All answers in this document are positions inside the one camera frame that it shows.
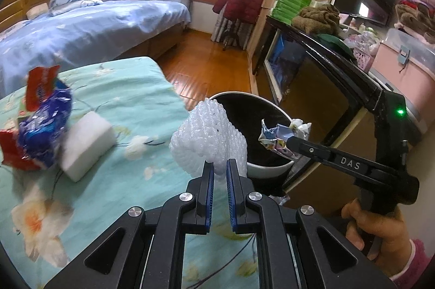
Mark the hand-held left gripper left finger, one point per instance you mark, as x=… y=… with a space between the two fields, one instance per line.
x=208 y=200

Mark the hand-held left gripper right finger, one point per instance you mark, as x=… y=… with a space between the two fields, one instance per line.
x=232 y=197

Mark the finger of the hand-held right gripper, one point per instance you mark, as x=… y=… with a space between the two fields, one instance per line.
x=311 y=150

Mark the colourful paper wrapper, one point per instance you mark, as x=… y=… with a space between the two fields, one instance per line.
x=275 y=136

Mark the black trash bin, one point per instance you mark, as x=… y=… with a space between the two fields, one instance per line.
x=258 y=112

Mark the white foam fruit net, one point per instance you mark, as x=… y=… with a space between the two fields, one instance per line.
x=204 y=132

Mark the white sponge block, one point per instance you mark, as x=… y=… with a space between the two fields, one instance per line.
x=88 y=142

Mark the orange and blue snack bag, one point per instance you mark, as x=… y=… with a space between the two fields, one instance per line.
x=40 y=85

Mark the red snack packet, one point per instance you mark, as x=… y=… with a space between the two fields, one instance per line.
x=10 y=149

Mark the person's right forearm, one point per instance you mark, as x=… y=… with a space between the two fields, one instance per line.
x=416 y=258

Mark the person's right hand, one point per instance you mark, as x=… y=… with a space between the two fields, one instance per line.
x=380 y=234

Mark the pink storage box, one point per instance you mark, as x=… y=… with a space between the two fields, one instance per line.
x=397 y=78

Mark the pink basket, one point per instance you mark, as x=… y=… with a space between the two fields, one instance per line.
x=362 y=56

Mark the black framed glass cabinet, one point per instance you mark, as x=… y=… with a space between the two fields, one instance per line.
x=323 y=51

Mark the dark green cloth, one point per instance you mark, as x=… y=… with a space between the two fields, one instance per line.
x=334 y=44

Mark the green floral bedsheet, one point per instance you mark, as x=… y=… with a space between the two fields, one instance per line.
x=136 y=98

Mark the brown towel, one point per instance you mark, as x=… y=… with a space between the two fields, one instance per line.
x=316 y=18

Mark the pile of folded clothes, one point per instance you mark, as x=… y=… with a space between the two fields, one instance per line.
x=418 y=10

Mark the stack of green packets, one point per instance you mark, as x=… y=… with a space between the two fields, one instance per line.
x=290 y=5

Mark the blue bed with pillows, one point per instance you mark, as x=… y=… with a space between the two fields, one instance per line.
x=102 y=27

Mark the wooden bed frame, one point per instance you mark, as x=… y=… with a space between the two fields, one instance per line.
x=163 y=39

